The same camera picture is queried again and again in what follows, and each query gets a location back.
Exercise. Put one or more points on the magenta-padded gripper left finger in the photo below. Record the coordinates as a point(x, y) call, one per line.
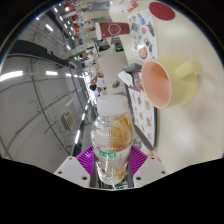
point(75, 168)

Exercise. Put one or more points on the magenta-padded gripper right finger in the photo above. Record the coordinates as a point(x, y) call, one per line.
point(148, 170)

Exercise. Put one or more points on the clear bottle with white cap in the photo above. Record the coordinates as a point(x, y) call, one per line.
point(111, 143)

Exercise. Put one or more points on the ceiling air unit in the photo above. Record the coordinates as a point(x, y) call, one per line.
point(68, 120)

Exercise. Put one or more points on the dark food tray with liner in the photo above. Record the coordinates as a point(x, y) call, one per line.
point(145, 113)

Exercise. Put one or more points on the yellow mug with pink inside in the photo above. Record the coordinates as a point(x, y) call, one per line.
point(173, 83)

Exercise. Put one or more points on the crumpled white napkin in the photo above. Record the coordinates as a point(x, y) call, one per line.
point(125, 78)

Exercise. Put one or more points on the cream chair with round hole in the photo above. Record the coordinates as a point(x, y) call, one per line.
point(111, 66)

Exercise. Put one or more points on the group of ceiling lights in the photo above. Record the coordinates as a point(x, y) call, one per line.
point(11, 75)

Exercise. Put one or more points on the colourful printed leaflet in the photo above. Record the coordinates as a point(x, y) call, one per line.
point(143, 33)

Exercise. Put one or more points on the red paper cup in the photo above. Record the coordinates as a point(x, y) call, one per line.
point(111, 30)

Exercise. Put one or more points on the flat round red coaster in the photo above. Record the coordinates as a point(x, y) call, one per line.
point(162, 10)

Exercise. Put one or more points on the small red sauce packet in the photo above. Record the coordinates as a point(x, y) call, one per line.
point(132, 5)

